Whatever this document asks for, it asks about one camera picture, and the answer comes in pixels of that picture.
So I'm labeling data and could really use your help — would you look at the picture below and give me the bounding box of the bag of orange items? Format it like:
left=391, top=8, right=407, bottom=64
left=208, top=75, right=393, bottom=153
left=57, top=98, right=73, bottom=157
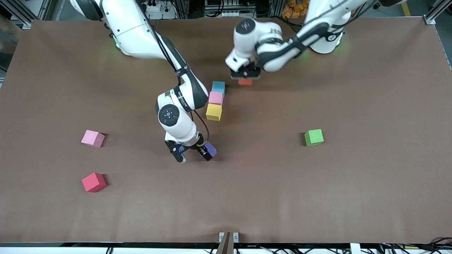
left=282, top=0, right=311, bottom=19

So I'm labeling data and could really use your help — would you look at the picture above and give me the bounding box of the metal table edge clamp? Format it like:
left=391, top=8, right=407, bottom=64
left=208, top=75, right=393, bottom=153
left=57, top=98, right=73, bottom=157
left=219, top=232, right=239, bottom=254

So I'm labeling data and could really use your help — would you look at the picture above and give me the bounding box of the red foam cube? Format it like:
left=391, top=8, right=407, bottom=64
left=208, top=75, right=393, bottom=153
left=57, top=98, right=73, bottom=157
left=82, top=172, right=107, bottom=193

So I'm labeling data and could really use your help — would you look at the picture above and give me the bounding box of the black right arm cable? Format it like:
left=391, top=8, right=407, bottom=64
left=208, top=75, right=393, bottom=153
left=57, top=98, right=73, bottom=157
left=136, top=0, right=210, bottom=146

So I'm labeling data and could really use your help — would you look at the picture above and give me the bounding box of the yellow foam cube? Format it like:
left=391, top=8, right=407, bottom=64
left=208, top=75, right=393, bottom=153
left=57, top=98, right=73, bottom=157
left=206, top=103, right=223, bottom=121

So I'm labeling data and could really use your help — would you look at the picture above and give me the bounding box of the white power strip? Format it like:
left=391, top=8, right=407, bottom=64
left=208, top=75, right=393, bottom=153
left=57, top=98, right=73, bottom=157
left=144, top=1, right=167, bottom=13
left=206, top=10, right=250, bottom=18

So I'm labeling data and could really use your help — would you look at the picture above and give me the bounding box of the brown paper table cover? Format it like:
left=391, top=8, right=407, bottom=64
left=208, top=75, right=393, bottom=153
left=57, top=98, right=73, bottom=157
left=0, top=16, right=452, bottom=244

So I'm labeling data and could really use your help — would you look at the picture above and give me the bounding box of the aluminium frame profile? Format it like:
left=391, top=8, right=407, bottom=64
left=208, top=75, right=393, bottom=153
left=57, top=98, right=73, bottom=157
left=0, top=0, right=53, bottom=29
left=425, top=0, right=452, bottom=26

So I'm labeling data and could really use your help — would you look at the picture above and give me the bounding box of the green foam cube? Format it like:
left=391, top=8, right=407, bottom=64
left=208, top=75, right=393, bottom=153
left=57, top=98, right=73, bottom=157
left=304, top=129, right=324, bottom=147

